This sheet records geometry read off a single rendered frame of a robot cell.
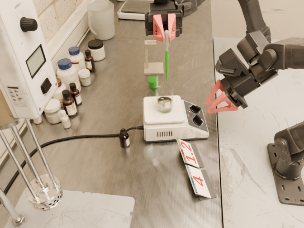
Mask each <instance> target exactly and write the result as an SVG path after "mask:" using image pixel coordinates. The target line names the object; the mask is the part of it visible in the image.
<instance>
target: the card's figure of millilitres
mask: <svg viewBox="0 0 304 228"><path fill-rule="evenodd" d="M179 141H180V144H181V146H182V149H183V152H184V155H185V158H186V160H187V162H190V163H192V164H195V165H197V162H196V160H195V157H194V154H193V152H192V150H191V147H190V144H188V143H186V142H184V141H181V140H179Z"/></svg>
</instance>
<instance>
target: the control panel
mask: <svg viewBox="0 0 304 228"><path fill-rule="evenodd" d="M184 105H185V111H186V115H187V119H188V124H189V125H190V126H192V127H195V128H198V129H201V130H203V131H206V132H208V130H207V126H206V122H205V119H204V115H203V112H202V108H201V110H200V111H199V112H198V113H197V114H195V113H193V112H192V111H191V110H190V106H191V105H192V104H191V103H189V102H186V101H184ZM189 110H190V111H191V112H190V111H189ZM190 114H191V115H192V116H190ZM196 115H199V116H200V117H201V118H202V120H203V121H204V122H203V123H202V124H201V125H200V126H199V125H196V124H195V123H194V122H193V118H194V117H195V116H196Z"/></svg>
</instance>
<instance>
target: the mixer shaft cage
mask: <svg viewBox="0 0 304 228"><path fill-rule="evenodd" d="M24 121H25V123H26V125H27V128H28V130H29V132H30V135H31V137H32V139H33V141H34V144H35V146H36V148H37V150H38V153H39V155H40V157H41V159H42V161H43V163H44V166H45V168H46V170H47V173H48V174H45V175H41V176H40V175H39V173H38V171H37V169H36V167H35V165H34V163H33V161H32V159H31V157H30V155H29V153H28V151H27V148H26V146H25V144H24V142H23V140H22V138H21V136H20V134H19V132H18V129H17V127H16V126H14V127H11V128H9V129H10V131H11V133H12V135H13V137H14V139H15V141H16V143H17V145H18V147H19V149H20V151H21V153H22V155H23V157H24V159H25V161H26V163H27V165H28V166H29V168H30V170H31V172H32V175H33V176H34V179H33V180H32V181H31V182H29V180H28V178H27V176H26V174H25V172H24V171H23V169H22V167H21V165H20V163H19V161H18V159H17V158H16V156H15V154H14V152H13V150H12V148H11V146H10V145H9V143H8V141H7V139H6V137H5V135H4V134H3V132H2V130H0V138H1V141H2V142H3V144H4V146H5V148H6V150H7V151H8V153H9V155H10V157H11V158H12V160H13V162H14V164H15V165H16V167H17V169H18V171H19V173H20V174H21V176H22V178H23V180H24V182H25V184H26V186H27V188H26V192H25V194H26V197H27V199H28V201H29V202H30V203H31V204H32V206H33V207H34V208H35V209H36V210H39V211H47V210H50V209H53V208H54V207H56V206H57V205H58V204H59V203H60V202H61V200H62V198H63V190H62V188H61V183H60V180H59V179H58V178H57V177H56V176H54V175H53V174H52V172H51V169H50V167H49V165H48V162H47V160H46V158H45V155H44V153H43V151H42V149H41V146H40V144H39V142H38V139H37V137H36V135H35V132H34V130H33V127H32V125H31V123H30V120H29V119H25V120H24Z"/></svg>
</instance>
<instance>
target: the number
mask: <svg viewBox="0 0 304 228"><path fill-rule="evenodd" d="M189 169H190V172H191V175H192V178H193V180H194V183H195V186H196V189H197V192H198V193H200V194H203V195H206V196H209V194H208V191H207V189H206V186H205V183H204V181H203V178H202V175H201V173H200V171H199V170H197V169H195V168H192V167H190V166H189Z"/></svg>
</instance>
